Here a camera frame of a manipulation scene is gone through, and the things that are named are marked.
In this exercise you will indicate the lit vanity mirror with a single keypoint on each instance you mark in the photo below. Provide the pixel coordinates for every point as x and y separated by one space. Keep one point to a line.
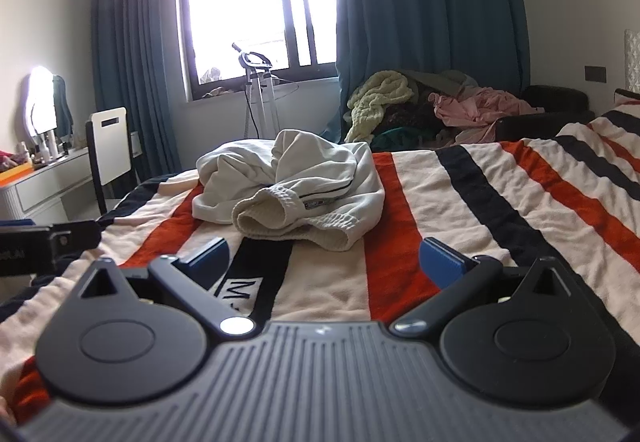
40 96

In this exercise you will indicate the white dressing table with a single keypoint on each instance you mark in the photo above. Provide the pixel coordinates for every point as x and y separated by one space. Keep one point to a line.
40 187

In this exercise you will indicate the white chair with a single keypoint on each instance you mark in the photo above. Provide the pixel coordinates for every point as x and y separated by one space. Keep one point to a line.
112 146

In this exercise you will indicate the striped blanket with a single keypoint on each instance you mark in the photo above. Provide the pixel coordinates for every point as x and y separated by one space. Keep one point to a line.
500 222

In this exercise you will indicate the cluster of cosmetic bottles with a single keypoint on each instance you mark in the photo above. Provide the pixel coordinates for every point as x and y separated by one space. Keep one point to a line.
47 149

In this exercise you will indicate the green garment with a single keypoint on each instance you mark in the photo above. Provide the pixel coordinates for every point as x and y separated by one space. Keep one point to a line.
395 139

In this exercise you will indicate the pink garment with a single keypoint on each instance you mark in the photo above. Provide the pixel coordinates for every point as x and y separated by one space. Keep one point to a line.
475 109

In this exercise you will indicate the teal hanging cloth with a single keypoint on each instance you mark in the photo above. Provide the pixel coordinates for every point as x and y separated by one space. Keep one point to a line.
62 106

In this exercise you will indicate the dark wall switch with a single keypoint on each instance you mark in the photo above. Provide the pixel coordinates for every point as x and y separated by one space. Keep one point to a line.
596 74

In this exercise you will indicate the garment steamer stand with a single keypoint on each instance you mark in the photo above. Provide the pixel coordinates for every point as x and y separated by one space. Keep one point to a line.
260 96

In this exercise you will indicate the dark patterned garment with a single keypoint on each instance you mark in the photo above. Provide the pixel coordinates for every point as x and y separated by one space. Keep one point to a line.
410 116

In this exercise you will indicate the black sofa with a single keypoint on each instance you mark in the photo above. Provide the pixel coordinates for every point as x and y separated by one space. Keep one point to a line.
555 99

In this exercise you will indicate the white sweatshirt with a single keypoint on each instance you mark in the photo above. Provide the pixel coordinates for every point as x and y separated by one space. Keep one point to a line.
310 161

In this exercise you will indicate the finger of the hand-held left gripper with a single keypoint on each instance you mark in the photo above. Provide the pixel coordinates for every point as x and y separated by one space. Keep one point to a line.
70 237

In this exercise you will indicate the yellow-green knitted throw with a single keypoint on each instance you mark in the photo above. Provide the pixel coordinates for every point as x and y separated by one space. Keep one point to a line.
375 96

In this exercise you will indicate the olive garment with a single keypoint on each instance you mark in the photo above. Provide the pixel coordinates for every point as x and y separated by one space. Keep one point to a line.
440 79

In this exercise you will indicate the white patterned headboard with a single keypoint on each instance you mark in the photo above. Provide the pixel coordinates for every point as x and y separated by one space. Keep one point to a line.
632 61

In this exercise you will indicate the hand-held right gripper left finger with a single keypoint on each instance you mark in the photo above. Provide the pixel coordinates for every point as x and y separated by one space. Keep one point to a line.
212 262

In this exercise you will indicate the orange tray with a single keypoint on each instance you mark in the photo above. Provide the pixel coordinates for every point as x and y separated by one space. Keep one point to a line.
15 173

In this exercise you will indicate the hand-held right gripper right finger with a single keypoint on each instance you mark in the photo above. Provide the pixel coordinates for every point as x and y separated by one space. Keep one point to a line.
442 264

